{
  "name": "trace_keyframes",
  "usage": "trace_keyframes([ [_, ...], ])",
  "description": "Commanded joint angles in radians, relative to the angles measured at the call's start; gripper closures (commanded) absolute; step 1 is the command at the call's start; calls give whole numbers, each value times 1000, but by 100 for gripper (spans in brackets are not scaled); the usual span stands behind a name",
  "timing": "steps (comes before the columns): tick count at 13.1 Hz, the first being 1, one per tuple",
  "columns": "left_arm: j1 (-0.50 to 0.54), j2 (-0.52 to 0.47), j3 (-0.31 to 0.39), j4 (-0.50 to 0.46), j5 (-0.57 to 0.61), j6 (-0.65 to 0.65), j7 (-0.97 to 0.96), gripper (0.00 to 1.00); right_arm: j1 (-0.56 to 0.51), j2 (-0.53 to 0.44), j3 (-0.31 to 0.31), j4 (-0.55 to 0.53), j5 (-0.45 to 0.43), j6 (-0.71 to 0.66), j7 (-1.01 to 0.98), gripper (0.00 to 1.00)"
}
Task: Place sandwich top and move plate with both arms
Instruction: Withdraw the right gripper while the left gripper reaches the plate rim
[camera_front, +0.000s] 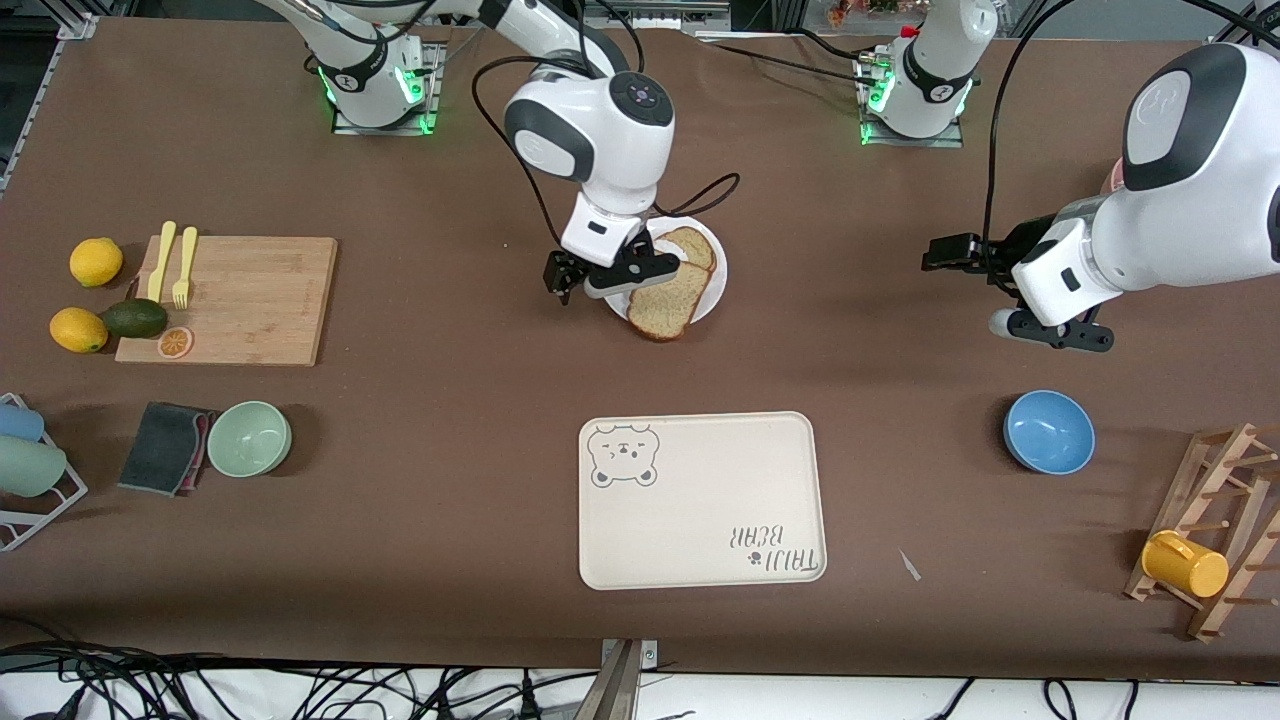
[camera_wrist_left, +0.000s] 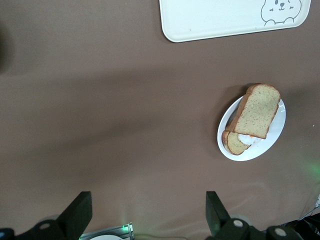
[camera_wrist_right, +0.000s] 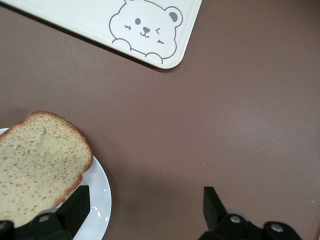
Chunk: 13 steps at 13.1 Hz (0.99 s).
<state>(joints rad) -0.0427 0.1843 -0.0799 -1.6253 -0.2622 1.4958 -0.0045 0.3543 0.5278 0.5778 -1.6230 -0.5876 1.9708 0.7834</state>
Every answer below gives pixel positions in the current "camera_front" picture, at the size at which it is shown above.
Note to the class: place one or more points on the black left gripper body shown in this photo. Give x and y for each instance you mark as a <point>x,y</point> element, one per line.
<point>1012,250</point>

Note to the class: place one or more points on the brown bread slice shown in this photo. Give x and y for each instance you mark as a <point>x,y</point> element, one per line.
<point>695,248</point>
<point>668,305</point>

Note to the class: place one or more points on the white round plate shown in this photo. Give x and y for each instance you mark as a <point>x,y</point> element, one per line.
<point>715,290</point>

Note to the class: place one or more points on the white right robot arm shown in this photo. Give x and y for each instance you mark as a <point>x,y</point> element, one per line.
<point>600,130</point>

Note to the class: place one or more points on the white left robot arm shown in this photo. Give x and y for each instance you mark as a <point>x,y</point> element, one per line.
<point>1190,200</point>

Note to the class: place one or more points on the pink bowl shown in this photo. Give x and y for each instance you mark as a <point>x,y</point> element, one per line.
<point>1114,178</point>

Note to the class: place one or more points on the blue bowl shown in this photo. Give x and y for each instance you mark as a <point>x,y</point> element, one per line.
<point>1050,432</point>

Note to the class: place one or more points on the cream bear print tray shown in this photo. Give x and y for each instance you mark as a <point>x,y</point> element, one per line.
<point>700,500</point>

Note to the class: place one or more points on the orange red decoration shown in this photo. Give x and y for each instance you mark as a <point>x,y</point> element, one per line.
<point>865,8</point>

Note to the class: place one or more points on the grey metal box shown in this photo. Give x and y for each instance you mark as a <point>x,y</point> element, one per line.
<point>680,12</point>

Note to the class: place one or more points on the wooden peg rack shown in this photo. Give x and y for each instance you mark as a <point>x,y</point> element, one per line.
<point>1215,460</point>

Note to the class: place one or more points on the wooden cutting board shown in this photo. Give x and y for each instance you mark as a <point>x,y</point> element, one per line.
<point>250,300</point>

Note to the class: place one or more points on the small white tape scrap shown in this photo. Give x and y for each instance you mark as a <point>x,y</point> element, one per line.
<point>910,566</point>

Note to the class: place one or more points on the pale green bowl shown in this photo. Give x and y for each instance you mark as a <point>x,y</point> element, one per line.
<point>248,440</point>

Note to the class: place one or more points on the yellow mug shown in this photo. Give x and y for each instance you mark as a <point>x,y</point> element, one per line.
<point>1185,565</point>

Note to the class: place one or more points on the yellow plastic fork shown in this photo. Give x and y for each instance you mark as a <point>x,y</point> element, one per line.
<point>183,285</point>

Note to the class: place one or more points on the orange slice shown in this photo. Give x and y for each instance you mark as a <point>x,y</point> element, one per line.
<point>175,343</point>

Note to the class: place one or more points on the yellow plastic knife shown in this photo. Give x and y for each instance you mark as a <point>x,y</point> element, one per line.
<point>160,260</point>

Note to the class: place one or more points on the dark green avocado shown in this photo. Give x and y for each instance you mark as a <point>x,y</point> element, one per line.
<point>135,318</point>

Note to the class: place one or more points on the dark grey folded cloth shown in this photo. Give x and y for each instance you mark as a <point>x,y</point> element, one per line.
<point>160,450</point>

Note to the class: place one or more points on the yellow lemon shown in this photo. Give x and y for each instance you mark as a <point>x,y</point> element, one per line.
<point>96,262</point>
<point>78,330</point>

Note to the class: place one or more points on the light blue cup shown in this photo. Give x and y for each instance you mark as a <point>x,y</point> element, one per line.
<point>18,422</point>

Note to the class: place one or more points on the pale green cup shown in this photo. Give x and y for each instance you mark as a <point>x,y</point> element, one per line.
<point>30,467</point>

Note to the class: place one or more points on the metal camera pole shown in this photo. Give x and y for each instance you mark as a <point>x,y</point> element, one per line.
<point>615,690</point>

